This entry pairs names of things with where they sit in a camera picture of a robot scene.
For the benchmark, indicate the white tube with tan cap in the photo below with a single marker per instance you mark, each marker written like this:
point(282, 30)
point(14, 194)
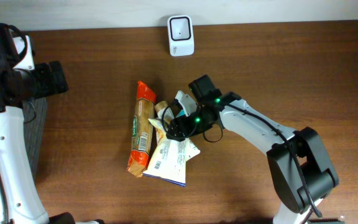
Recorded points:
point(162, 108)

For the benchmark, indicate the white barcode scanner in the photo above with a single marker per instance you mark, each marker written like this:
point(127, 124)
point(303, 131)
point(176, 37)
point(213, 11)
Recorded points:
point(180, 36)

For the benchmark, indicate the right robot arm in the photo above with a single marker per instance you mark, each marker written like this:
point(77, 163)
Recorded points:
point(301, 169)

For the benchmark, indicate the orange spaghetti packet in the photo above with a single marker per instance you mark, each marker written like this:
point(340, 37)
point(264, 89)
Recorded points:
point(142, 130)

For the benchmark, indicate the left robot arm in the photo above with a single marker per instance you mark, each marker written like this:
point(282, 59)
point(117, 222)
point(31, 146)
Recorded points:
point(22, 80)

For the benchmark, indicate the cream snack bag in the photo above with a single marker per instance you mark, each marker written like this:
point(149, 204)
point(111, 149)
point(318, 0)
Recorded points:
point(168, 161)

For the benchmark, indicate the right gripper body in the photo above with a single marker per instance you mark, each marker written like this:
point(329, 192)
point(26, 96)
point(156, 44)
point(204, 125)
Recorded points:
point(178, 129)

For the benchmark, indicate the grey plastic mesh basket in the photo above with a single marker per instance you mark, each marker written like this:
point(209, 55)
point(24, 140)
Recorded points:
point(34, 114)

